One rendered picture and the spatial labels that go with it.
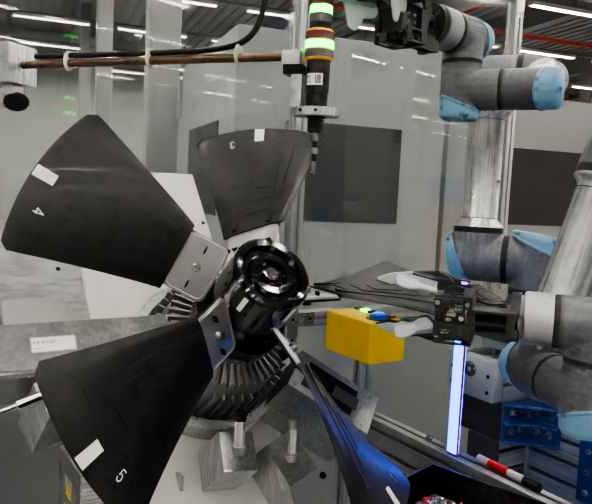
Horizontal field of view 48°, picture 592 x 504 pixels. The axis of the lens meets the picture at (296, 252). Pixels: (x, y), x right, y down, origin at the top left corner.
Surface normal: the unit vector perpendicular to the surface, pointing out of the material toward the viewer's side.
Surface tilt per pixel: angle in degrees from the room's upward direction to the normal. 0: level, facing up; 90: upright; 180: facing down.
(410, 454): 90
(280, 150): 44
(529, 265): 90
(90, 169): 76
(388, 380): 90
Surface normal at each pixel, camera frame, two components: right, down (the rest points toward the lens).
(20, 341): 0.44, -0.56
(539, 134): 0.35, 0.10
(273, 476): -0.71, 0.25
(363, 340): -0.84, 0.01
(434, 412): 0.54, 0.10
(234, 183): -0.29, -0.53
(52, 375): 0.62, -0.22
